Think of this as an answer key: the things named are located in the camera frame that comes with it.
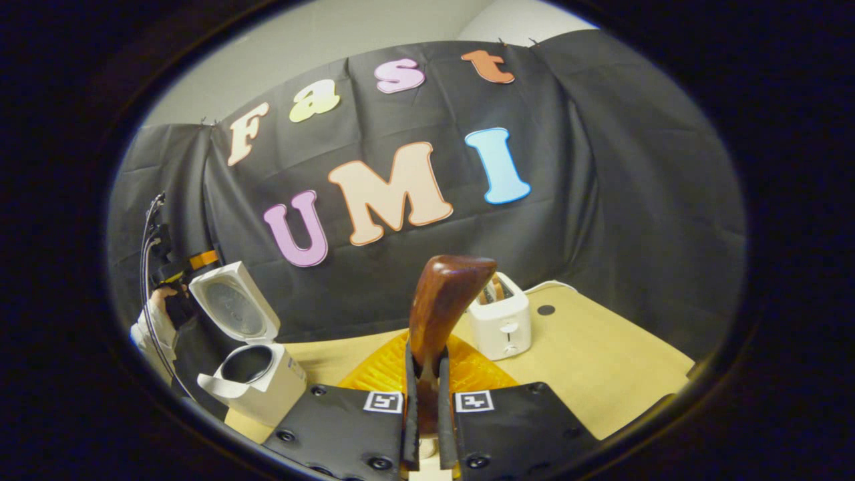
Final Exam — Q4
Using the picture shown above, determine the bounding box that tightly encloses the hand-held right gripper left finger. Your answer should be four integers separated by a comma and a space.
262, 331, 420, 481

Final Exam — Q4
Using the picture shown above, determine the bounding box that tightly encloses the brown wooden spoon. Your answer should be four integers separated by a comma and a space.
407, 254, 499, 436

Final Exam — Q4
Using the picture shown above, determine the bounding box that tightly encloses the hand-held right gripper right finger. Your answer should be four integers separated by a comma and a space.
438, 331, 599, 481

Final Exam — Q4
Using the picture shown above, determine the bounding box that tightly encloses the white toaster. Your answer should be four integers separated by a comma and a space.
467, 271, 533, 362

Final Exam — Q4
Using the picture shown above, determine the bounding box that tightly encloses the white rice cooker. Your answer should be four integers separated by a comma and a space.
188, 261, 309, 429

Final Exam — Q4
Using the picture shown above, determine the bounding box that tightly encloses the black cable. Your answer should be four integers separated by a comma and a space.
138, 192, 196, 403

